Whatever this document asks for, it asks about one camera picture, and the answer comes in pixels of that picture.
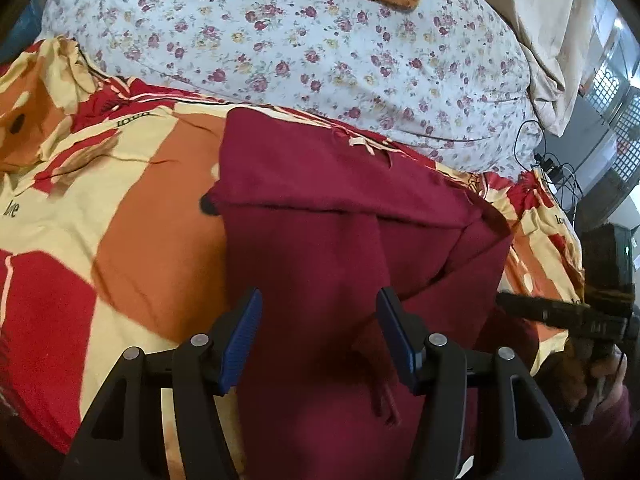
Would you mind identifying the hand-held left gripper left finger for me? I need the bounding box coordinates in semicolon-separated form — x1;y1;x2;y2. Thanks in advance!
59;287;264;480

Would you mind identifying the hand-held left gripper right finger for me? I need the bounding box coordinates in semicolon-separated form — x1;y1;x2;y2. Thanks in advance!
376;287;583;480

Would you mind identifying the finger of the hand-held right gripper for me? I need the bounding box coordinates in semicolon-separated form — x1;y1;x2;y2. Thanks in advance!
495;291;591;333

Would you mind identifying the dark red knit garment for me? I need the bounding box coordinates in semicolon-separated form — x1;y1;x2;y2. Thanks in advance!
200;108;543;480

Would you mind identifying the person's right forearm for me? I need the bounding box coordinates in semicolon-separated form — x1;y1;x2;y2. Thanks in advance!
550;390;640;480

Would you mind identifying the person's right hand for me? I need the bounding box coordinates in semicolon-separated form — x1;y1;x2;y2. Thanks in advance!
590;352;628;408

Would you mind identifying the black charger adapter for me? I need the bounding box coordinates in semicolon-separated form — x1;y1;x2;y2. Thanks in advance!
534;156;562;179

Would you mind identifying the grey metal grille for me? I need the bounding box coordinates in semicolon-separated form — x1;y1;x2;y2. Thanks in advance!
580;55;640;201

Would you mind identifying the red orange patterned bedsheet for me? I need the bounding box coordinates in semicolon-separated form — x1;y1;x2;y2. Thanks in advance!
0;35;588;480

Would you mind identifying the beige curtain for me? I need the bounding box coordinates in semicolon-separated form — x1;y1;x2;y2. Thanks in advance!
470;0;616;136

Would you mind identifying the white floral duvet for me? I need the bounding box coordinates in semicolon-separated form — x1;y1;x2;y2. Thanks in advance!
40;0;543;181

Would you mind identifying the black cable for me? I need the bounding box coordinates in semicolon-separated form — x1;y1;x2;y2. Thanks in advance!
514;119;583;211

